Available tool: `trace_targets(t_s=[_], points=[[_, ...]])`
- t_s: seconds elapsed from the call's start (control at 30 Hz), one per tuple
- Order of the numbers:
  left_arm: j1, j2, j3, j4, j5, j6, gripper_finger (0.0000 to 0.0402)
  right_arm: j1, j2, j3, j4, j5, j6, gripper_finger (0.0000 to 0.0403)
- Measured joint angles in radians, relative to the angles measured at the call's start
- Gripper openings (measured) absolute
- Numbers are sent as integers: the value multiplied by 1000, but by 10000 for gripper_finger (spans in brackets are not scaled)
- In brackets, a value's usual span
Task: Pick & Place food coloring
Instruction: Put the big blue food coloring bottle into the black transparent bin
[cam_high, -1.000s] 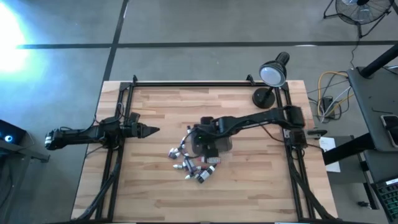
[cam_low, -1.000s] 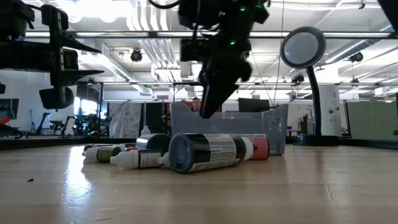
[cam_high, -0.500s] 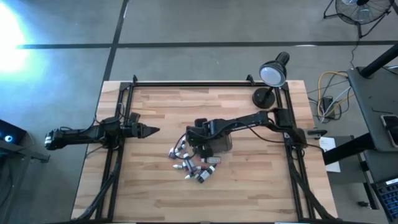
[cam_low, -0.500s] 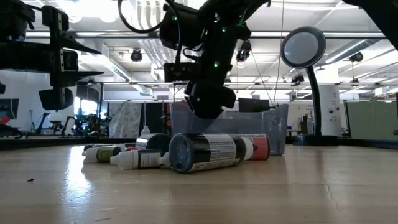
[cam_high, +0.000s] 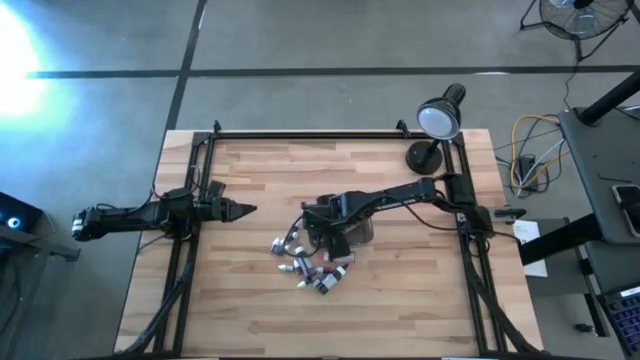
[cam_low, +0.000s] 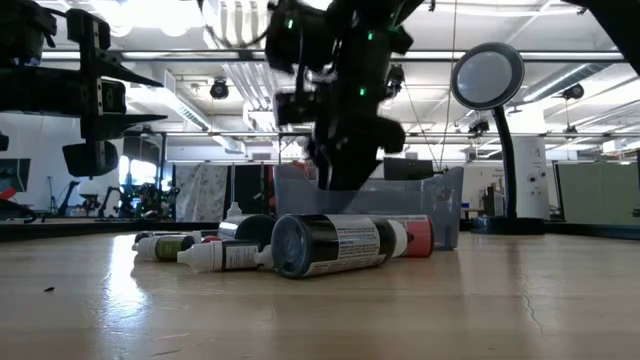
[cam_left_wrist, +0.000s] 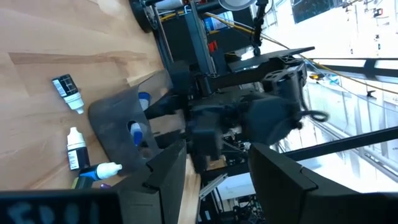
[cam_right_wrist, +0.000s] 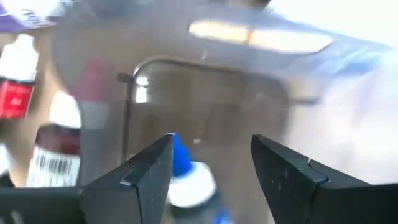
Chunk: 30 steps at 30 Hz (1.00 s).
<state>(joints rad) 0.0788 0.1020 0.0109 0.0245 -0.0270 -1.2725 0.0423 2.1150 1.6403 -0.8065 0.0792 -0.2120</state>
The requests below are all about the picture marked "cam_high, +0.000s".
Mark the grey side stand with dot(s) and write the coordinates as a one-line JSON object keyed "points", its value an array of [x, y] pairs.
{"points": [[55, 247]]}

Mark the small black dropper bottle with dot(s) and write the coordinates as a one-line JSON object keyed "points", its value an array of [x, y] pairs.
{"points": [[322, 270]]}

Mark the large red-capped colouring bottle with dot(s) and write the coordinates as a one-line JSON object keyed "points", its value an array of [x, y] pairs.
{"points": [[345, 259]]}

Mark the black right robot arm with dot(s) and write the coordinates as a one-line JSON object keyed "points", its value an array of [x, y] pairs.
{"points": [[390, 196]]}

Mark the white paper sheet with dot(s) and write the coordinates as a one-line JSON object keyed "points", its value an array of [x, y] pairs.
{"points": [[532, 250]]}

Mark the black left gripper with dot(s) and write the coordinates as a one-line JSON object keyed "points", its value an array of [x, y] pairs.
{"points": [[217, 210]]}

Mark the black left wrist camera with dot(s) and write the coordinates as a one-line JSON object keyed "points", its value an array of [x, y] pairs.
{"points": [[216, 189]]}

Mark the grey desk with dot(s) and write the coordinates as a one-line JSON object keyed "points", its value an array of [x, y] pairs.
{"points": [[590, 165]]}

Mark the black computer with blue light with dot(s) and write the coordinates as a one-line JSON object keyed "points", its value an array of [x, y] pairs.
{"points": [[20, 215]]}

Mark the large black-capped colouring bottle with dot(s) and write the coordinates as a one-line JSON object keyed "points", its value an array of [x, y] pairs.
{"points": [[329, 282]]}

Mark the large purple-capped colouring bottle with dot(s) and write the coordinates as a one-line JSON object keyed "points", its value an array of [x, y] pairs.
{"points": [[303, 262]]}

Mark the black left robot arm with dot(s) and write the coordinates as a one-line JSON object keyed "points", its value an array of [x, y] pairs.
{"points": [[125, 220]]}

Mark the small black floor object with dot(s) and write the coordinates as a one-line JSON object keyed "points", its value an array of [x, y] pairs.
{"points": [[584, 328]]}

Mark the black gooseneck desk lamp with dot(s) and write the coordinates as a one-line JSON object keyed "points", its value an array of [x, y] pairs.
{"points": [[440, 120]]}

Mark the black diagonal pole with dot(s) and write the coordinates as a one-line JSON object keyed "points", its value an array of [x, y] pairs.
{"points": [[610, 100]]}

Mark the black desk foot bar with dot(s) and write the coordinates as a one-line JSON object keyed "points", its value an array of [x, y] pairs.
{"points": [[560, 240]]}

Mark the black aluminium table frame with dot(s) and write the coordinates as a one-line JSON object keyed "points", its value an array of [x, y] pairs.
{"points": [[325, 135]]}

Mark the black floor fan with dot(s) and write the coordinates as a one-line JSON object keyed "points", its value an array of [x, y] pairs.
{"points": [[575, 25]]}

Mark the black keyboard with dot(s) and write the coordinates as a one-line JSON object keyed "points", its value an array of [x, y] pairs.
{"points": [[625, 317]]}

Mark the smartphone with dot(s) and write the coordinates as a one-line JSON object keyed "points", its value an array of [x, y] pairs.
{"points": [[631, 207]]}

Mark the black power adapter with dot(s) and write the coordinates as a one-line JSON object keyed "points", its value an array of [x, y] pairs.
{"points": [[527, 172]]}

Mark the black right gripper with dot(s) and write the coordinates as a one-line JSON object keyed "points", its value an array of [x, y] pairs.
{"points": [[330, 227]]}

